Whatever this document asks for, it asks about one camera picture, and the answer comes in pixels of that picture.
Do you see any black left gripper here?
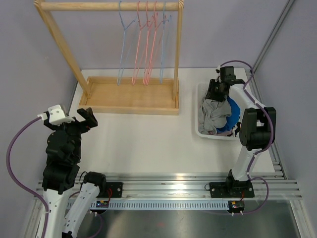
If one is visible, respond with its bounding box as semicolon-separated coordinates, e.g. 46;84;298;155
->
45;107;97;161

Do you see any grey tank top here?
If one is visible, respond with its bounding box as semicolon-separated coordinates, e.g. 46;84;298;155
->
198;99;232;135

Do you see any blue tank top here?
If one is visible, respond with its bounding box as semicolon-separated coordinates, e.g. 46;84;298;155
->
216;97;241;133

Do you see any black white striped tank top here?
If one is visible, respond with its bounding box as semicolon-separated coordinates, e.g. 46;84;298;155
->
229;121;241;137

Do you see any light blue wire hanger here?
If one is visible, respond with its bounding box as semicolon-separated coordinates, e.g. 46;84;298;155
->
159;1;169;84

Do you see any pink wire hanger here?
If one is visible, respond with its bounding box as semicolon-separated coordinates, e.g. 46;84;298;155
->
145;2;161;85

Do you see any mauve pink tank top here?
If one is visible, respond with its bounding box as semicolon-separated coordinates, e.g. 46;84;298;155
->
209;130;232;137

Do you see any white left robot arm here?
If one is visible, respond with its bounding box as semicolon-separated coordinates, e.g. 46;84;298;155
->
42;105;107;238

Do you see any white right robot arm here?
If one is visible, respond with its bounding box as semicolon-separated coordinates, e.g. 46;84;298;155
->
207;65;276;198

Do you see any white perforated plastic basket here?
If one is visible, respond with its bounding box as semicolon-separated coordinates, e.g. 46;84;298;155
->
195;82;241;141

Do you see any wooden clothes rack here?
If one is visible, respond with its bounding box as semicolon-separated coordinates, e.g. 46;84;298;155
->
33;0;184;116

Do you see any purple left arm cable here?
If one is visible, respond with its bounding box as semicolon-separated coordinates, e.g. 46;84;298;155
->
5;117;104;238

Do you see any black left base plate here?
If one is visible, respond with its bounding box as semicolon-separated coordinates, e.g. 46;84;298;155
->
97;182;123;198

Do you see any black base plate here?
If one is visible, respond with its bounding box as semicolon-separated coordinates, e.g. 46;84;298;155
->
209;180;255;198
97;182;123;198

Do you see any aluminium mounting rail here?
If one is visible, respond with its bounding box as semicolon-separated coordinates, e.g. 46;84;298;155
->
33;173;303;200

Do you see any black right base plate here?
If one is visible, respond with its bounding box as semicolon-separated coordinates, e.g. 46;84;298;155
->
209;180;255;198

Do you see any white slotted cable duct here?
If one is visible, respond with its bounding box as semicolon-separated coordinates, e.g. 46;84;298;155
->
65;200;230;211

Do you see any aluminium corner frame post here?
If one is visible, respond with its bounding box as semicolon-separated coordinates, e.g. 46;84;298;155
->
253;0;297;73

